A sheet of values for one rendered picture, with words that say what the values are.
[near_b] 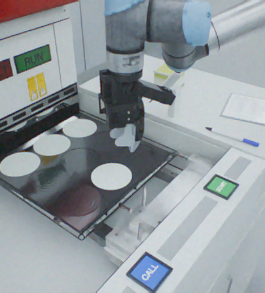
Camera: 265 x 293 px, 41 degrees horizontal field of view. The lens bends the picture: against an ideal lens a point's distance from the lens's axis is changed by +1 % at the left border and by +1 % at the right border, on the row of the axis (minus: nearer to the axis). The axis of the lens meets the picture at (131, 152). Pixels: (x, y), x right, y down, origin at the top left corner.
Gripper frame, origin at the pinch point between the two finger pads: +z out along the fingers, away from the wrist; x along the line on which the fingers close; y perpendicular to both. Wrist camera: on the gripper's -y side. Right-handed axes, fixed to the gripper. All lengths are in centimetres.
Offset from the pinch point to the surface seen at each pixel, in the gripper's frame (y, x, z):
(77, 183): 14.6, -0.2, 7.4
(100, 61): -66, -253, 85
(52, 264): 24.4, 14.2, 15.4
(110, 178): 6.6, 0.8, 7.4
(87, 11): -55, -246, 36
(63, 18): 6.3, -37.4, -20.1
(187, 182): -11.4, 7.3, 9.3
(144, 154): -4.9, -5.0, 7.5
